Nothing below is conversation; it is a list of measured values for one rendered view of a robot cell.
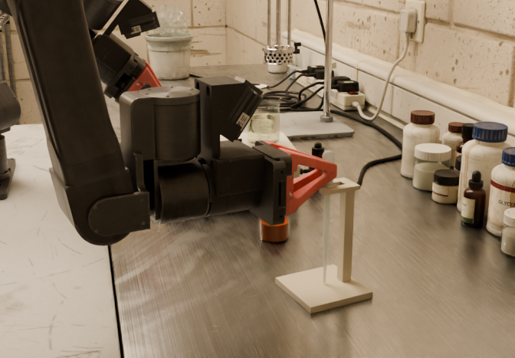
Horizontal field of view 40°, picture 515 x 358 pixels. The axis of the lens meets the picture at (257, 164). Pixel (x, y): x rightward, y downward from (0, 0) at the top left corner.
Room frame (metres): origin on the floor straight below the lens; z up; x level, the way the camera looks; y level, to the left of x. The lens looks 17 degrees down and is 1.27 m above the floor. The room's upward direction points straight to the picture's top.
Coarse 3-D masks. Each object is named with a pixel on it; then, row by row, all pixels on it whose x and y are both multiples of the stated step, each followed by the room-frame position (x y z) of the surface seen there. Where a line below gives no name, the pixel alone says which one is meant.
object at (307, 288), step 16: (320, 192) 0.71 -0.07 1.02; (336, 192) 0.71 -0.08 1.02; (352, 192) 0.73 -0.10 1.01; (352, 208) 0.73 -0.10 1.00; (352, 224) 0.73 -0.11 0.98; (352, 240) 0.73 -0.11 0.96; (304, 272) 0.75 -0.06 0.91; (320, 272) 0.75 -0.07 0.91; (336, 272) 0.75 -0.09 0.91; (288, 288) 0.71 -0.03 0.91; (304, 288) 0.71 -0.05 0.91; (320, 288) 0.71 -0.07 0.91; (336, 288) 0.71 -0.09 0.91; (352, 288) 0.71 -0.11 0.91; (368, 288) 0.71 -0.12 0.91; (304, 304) 0.68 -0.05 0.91; (320, 304) 0.68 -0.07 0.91; (336, 304) 0.68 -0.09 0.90
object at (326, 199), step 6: (324, 198) 0.72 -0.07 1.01; (324, 204) 0.72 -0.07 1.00; (324, 210) 0.72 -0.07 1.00; (324, 216) 0.72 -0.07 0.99; (324, 222) 0.72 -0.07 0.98; (324, 228) 0.72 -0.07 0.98; (324, 234) 0.72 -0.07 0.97; (324, 240) 0.72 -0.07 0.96; (324, 246) 0.72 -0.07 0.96; (324, 252) 0.72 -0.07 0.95; (324, 258) 0.72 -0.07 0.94; (324, 264) 0.72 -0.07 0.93; (324, 270) 0.72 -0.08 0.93; (324, 276) 0.72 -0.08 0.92; (324, 282) 0.72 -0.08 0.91
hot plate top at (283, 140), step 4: (280, 132) 1.10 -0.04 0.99; (220, 136) 1.07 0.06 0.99; (240, 136) 1.07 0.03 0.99; (244, 136) 1.07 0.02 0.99; (280, 136) 1.07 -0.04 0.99; (284, 136) 1.07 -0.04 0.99; (220, 140) 1.05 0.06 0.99; (244, 140) 1.05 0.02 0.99; (280, 140) 1.05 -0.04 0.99; (284, 140) 1.05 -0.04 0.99; (288, 140) 1.05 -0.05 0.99; (248, 144) 1.03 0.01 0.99; (280, 144) 1.03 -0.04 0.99; (284, 144) 1.03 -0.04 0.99; (288, 144) 1.03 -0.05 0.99; (292, 144) 1.03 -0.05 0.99; (292, 148) 1.01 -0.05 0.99
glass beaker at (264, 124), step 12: (264, 96) 1.06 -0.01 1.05; (276, 96) 1.02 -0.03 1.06; (264, 108) 1.01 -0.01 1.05; (276, 108) 1.02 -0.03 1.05; (252, 120) 1.01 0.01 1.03; (264, 120) 1.01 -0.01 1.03; (276, 120) 1.02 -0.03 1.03; (252, 132) 1.01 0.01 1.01; (264, 132) 1.01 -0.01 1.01; (276, 132) 1.02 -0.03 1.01; (252, 144) 1.01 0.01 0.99
